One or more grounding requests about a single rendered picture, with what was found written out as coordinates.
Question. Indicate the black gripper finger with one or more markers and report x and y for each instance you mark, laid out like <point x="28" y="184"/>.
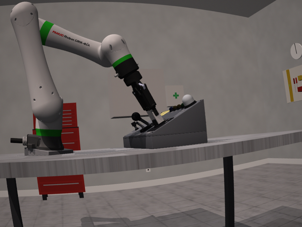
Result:
<point x="147" y="97"/>
<point x="143" y="104"/>

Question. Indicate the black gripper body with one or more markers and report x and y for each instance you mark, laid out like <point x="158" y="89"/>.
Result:
<point x="133" y="80"/>

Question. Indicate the grey control console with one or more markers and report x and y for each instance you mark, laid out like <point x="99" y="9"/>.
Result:
<point x="183" y="124"/>

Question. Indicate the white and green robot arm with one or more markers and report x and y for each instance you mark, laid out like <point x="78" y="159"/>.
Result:
<point x="32" y="33"/>

